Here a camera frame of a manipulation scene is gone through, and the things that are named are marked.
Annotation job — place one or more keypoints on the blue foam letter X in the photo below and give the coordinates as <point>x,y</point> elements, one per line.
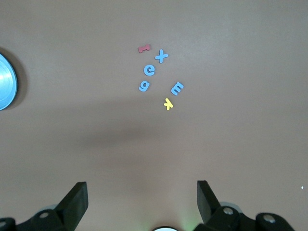
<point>161,56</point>

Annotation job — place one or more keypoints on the blue foam letter G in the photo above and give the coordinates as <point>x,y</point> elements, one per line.
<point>142,87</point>

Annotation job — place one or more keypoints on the blue foam letter C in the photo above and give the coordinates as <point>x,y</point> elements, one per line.
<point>146,70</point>

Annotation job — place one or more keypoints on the yellow foam letter K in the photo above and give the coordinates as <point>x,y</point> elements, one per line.
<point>167,104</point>

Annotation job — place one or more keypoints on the red foam letter I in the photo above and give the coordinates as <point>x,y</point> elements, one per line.
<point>144,48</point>

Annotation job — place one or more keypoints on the brown table cover sheet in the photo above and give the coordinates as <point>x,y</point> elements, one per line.
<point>72,144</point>

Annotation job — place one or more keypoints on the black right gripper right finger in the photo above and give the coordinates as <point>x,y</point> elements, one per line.
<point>207,199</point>

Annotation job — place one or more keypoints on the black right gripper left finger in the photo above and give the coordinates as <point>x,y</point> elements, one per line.
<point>77,199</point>

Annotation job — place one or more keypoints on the blue plate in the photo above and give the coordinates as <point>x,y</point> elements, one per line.
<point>6,81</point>

